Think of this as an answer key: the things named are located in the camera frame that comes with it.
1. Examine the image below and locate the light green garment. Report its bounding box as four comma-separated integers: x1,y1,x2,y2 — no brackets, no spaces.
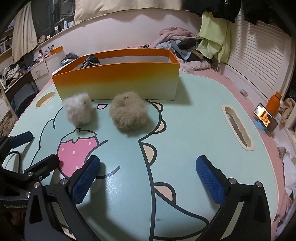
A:
197,11,231,64

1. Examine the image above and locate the orange water bottle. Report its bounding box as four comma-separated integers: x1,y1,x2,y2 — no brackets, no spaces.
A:
265,91,281,116

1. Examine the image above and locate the beige fluffy pompom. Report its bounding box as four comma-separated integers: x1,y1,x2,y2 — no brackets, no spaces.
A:
109,91,148,133

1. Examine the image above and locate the white bedside drawer cabinet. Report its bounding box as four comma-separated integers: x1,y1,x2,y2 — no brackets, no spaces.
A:
30,50,65,90

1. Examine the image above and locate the white fluffy pompom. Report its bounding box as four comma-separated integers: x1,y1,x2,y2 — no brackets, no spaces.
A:
63,92,93,126

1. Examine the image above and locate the pink knitted blanket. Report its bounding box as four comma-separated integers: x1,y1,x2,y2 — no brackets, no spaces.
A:
148,27,211,74

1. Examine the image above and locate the orange storage box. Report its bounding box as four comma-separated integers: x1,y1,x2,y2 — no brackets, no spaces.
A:
52,48,180,100

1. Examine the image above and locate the black lace-trimmed fabric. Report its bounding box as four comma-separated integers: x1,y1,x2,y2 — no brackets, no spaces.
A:
80,55,101,69

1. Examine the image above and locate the black cable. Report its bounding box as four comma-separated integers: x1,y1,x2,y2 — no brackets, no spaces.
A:
0,150,22,173

